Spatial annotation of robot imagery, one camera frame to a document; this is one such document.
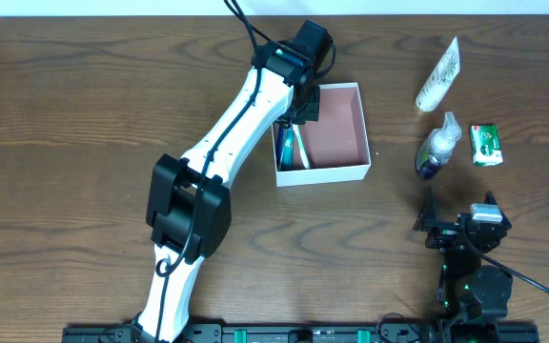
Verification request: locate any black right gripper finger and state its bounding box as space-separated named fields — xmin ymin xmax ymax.
xmin=483 ymin=191 xmax=506 ymax=219
xmin=413 ymin=187 xmax=437 ymax=232

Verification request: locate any green white toothbrush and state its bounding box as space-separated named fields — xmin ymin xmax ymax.
xmin=292 ymin=124 xmax=311 ymax=170

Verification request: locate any blue disposable razor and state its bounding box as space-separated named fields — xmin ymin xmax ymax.
xmin=275 ymin=125 xmax=287 ymax=171

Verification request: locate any white box pink interior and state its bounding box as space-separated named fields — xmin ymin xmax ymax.
xmin=275 ymin=83 xmax=372 ymax=187

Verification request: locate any small toothpaste tube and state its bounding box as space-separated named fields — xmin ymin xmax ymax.
xmin=280 ymin=127 xmax=295 ymax=171

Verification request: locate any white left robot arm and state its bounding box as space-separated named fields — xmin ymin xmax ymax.
xmin=131 ymin=21 xmax=334 ymax=342

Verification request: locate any green Dettol soap bar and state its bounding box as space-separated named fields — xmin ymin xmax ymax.
xmin=469 ymin=125 xmax=503 ymax=167

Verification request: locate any clear pump bottle purple liquid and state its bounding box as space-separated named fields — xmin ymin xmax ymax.
xmin=416 ymin=111 xmax=462 ymax=180

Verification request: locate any white floral lotion tube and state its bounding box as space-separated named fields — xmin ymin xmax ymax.
xmin=414 ymin=37 xmax=460 ymax=116

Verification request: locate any black mounting rail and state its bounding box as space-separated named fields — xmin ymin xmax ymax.
xmin=61 ymin=322 xmax=541 ymax=343

